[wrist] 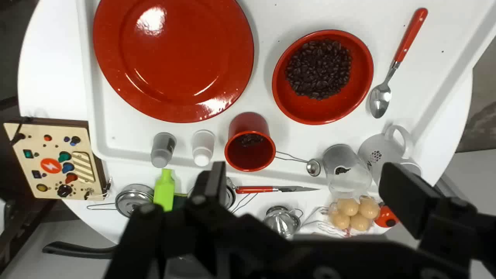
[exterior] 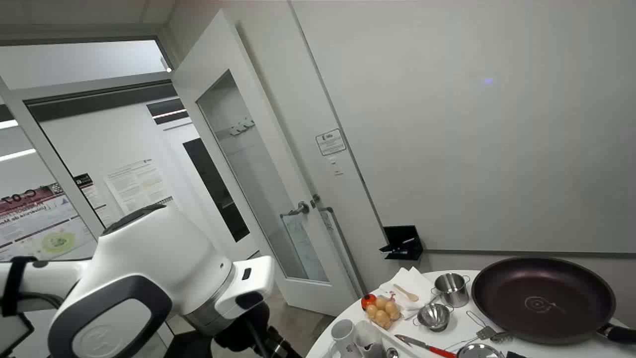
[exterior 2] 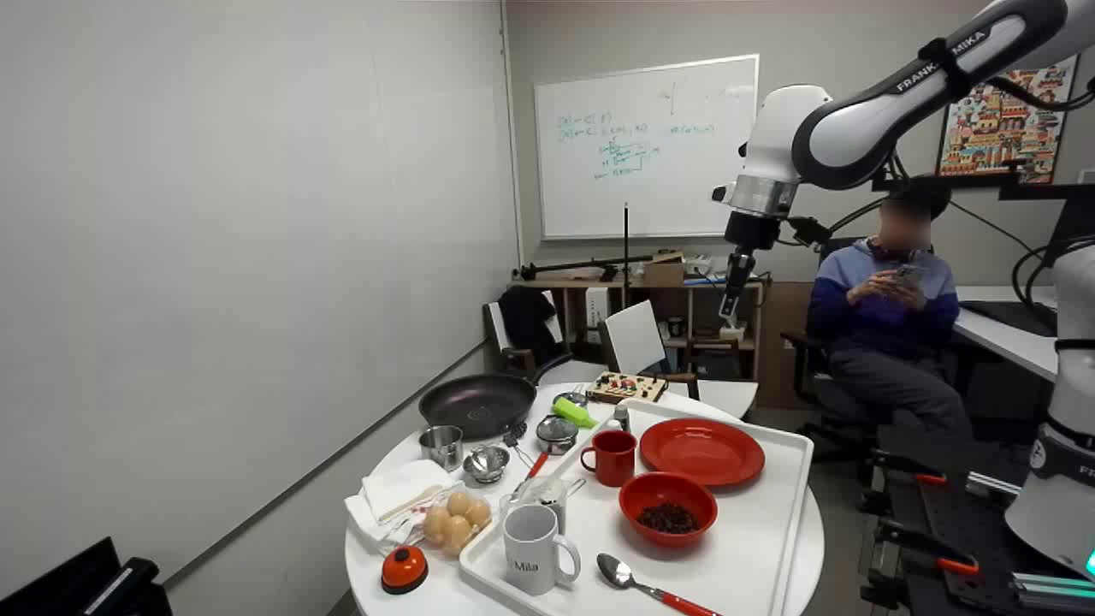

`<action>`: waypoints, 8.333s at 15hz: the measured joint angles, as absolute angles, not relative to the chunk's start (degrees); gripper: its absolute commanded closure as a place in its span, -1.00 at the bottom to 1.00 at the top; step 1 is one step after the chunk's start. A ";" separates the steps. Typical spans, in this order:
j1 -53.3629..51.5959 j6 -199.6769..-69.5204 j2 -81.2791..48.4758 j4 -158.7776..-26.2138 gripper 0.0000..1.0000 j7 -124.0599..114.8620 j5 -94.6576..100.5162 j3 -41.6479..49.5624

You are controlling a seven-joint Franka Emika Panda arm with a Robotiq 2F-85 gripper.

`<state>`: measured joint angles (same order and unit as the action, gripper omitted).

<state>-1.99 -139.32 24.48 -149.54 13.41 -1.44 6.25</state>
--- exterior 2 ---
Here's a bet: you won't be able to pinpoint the black jacket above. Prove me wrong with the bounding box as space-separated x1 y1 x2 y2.
493 284 567 370

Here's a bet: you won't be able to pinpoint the dark brown beans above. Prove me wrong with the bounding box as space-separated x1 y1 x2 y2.
635 498 701 538

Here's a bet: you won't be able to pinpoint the red handled clamp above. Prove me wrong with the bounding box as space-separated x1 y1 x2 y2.
904 546 986 580

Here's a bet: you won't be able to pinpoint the white plastic tray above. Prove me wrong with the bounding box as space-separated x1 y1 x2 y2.
455 392 818 616

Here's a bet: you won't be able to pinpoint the white paper napkins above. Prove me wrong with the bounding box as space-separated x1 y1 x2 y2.
342 456 455 551

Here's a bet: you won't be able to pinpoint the small steel bowl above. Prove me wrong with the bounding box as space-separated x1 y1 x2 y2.
457 441 513 489

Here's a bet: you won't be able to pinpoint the white desk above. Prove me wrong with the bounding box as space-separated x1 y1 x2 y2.
951 284 1064 386

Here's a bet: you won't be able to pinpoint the whiteboard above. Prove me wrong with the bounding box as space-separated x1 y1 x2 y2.
535 50 763 244

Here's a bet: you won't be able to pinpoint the black boom stand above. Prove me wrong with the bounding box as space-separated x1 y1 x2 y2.
510 200 660 287

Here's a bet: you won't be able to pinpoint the red plate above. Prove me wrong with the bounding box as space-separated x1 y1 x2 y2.
635 414 769 491

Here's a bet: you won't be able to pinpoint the small cardboard box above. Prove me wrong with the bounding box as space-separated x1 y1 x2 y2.
635 251 686 287

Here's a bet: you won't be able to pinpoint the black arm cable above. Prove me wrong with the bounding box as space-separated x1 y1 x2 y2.
986 63 1095 112

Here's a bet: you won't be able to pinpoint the white paper sheet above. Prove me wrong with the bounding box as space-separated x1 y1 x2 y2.
599 297 668 375

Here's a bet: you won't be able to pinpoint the red handled mesh strainer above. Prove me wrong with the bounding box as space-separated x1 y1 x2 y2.
507 409 581 506

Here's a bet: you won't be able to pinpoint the colourful wall poster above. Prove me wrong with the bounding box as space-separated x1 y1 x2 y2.
936 50 1081 188

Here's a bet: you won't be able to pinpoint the green plastic tool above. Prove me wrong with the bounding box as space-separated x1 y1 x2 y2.
550 391 603 432

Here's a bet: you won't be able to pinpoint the white mug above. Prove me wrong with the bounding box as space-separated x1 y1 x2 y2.
499 503 584 597

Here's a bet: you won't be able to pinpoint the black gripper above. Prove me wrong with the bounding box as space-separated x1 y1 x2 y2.
717 209 783 313

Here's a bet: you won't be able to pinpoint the seated person in blue jacket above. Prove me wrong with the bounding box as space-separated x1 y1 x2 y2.
805 173 977 449

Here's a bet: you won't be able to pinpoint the small steel cup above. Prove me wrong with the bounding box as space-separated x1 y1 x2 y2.
417 419 464 473

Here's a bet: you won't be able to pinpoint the red bowl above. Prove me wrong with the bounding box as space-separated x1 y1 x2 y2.
617 470 723 554

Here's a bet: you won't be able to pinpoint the black office chair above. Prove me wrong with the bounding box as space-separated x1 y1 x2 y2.
783 329 904 457

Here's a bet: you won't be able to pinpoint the red mug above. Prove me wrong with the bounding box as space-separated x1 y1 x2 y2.
578 427 641 489

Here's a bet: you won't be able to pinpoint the black frying pan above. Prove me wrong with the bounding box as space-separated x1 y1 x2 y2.
415 373 542 449

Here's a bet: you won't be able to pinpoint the red handled metal spoon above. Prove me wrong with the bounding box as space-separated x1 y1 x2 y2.
591 551 723 616

